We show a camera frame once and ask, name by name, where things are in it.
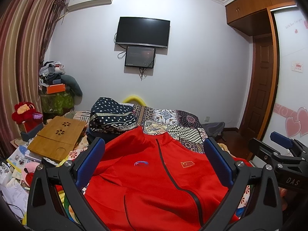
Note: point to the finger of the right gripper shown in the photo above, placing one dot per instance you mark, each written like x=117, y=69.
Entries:
x=281, y=140

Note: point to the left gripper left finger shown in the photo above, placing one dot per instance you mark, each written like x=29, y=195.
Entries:
x=87, y=161

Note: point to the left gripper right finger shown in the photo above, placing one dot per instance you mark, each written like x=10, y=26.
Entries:
x=221, y=161

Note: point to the red sports jacket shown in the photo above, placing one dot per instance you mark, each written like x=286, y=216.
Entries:
x=146, y=182

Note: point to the person's right hand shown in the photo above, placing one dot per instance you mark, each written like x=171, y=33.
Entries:
x=291, y=199

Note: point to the navy patterned folded blanket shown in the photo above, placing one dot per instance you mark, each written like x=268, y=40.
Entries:
x=109, y=116

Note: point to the wooden lap desk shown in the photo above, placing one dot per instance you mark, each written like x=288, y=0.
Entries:
x=57, y=138

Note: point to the grey backpack on floor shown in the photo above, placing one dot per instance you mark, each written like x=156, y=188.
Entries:
x=214, y=129

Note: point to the brown wooden door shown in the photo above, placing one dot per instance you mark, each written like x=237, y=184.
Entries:
x=260, y=86

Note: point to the green patterned bag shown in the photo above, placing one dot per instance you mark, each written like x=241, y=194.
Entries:
x=57, y=103

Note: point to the patchwork patterned bed quilt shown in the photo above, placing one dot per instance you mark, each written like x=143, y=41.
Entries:
x=180, y=125

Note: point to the yellow curved headboard cushion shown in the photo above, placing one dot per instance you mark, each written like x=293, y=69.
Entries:
x=134, y=98

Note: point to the pink plush toy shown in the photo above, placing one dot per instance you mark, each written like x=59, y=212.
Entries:
x=28, y=172

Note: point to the orange box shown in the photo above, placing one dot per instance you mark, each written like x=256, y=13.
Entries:
x=55, y=88

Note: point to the red plush toy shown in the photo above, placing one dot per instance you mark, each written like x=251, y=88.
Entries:
x=26, y=116

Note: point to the pile of papers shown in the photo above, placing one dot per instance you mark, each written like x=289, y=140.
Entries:
x=14, y=191

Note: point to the wooden overhead cabinet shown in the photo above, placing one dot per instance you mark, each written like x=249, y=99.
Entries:
x=251, y=16

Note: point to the striped red curtain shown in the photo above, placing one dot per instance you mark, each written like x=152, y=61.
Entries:
x=26, y=30

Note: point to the white wall socket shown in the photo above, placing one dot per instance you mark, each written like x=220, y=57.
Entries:
x=206, y=118

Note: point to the small black wall monitor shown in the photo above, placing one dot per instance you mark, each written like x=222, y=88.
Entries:
x=140, y=57

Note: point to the black wall television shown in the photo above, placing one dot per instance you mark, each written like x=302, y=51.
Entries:
x=143, y=31

